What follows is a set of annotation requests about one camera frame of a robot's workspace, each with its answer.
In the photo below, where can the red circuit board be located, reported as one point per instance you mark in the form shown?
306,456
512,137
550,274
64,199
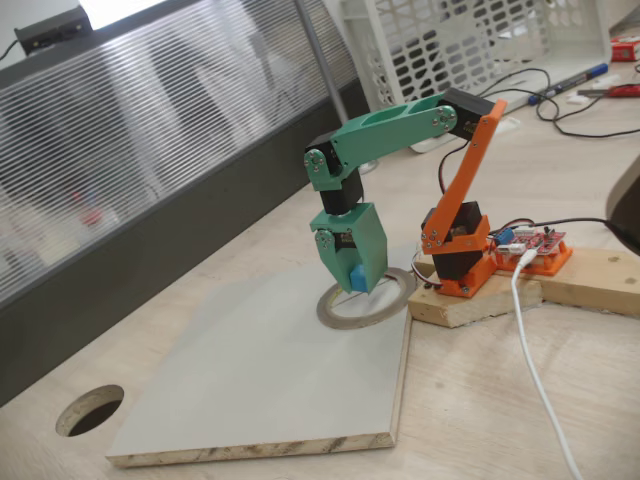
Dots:
535,242

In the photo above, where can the translucent partition screen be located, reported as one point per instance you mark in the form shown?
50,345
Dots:
150,125

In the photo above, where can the blue capped marker pen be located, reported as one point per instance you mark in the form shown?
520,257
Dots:
570,84

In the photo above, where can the short wooden block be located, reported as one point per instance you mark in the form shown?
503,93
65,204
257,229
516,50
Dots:
465,305

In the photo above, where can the black box device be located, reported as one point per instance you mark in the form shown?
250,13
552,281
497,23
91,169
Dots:
50,30

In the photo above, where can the dark rounded object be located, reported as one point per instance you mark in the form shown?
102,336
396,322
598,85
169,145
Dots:
627,210

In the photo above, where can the small white plastic piece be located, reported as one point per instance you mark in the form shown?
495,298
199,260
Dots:
578,98
605,83

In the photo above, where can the blue cube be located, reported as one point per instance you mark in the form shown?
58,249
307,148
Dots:
359,280

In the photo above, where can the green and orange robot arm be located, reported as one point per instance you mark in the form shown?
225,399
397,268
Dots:
390,132

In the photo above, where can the white plastic part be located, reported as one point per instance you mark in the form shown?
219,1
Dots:
514,124

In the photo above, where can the white chipboard panel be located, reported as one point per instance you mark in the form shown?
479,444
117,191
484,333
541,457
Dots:
250,375

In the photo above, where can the metal pole with foot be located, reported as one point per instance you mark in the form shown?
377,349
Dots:
328,75

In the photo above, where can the orange circuit board mount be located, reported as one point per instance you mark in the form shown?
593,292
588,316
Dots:
555,262

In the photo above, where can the red box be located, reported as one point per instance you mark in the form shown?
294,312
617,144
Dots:
627,51

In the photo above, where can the long wooden plank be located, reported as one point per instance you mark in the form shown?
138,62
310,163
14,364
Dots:
595,280

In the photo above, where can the white plastic basket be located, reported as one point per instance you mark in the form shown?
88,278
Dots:
575,35

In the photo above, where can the green gripper with servo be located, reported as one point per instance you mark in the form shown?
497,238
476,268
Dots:
364,234

